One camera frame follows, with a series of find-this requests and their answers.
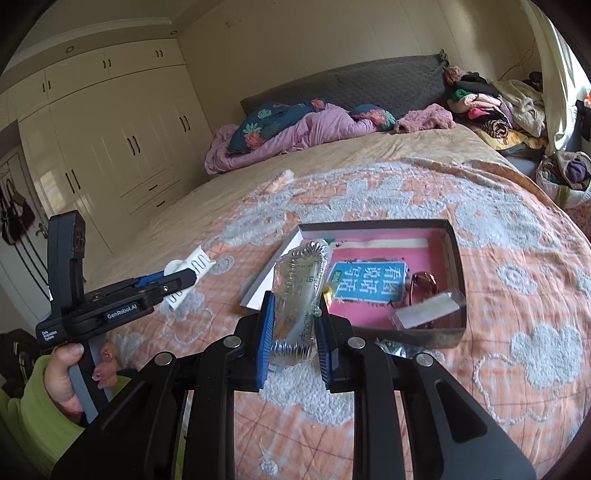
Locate pink fuzzy garment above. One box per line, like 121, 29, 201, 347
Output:
392, 104, 458, 136

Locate clear bag white card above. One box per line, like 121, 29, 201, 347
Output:
392, 288, 465, 331

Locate orange checked cloud quilt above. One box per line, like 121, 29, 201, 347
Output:
83, 159, 591, 480

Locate white door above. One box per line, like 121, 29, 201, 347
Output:
0, 119, 52, 303

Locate cream curtain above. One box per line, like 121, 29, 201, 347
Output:
525, 0, 583, 145

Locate person's left hand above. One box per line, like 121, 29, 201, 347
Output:
44, 344, 118, 421

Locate dark shallow cardboard box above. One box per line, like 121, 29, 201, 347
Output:
239, 219, 466, 350

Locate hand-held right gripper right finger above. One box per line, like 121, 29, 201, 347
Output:
315, 305, 537, 480

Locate white hair claw clip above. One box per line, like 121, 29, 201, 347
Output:
164, 246, 217, 311

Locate grey crinkled plastic bag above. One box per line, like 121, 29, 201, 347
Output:
374, 337, 419, 361

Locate tan bedsheet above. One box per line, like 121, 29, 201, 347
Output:
88, 124, 523, 259

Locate pink children's book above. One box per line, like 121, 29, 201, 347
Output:
323, 237, 432, 330

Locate bagged silver hair clip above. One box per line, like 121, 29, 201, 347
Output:
270, 239, 332, 371

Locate small dark floral pillow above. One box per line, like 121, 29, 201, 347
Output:
351, 104, 398, 133

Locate basket of clothes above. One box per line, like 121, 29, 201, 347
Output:
536, 150, 591, 209

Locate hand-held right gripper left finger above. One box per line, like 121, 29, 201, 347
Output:
51, 291, 278, 480

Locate grey quilted headboard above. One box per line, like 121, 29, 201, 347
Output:
240, 50, 452, 133

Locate hanging dark bags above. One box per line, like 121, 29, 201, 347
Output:
0, 178, 36, 246

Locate purple duvet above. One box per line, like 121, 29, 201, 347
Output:
204, 102, 399, 175

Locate person's left forearm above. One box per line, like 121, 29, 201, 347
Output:
0, 355, 132, 478

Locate large dark floral pillow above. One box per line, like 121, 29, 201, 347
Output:
228, 102, 325, 154

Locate brown sunglasses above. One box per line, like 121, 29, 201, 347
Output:
405, 270, 440, 330

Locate cream built-in wardrobe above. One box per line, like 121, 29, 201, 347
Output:
0, 46, 214, 260

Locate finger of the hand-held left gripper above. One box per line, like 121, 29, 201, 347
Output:
136, 269, 198, 305
131, 272, 168, 289

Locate pile of clothes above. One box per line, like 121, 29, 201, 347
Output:
443, 65, 551, 156

